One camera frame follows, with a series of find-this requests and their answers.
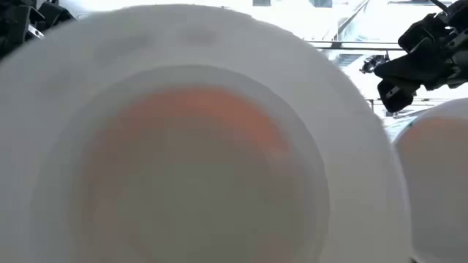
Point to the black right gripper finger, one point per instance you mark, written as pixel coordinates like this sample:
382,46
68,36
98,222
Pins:
400,69

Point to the orange sealant tube white nozzle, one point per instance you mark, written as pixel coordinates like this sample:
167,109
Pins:
438,182
197,164

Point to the small black clamp device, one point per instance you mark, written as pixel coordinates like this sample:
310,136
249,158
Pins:
373,64

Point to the thin horizontal metal rail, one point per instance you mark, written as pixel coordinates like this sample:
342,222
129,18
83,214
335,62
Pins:
428,99

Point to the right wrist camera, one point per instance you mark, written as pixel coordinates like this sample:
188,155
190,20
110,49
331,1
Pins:
420,34

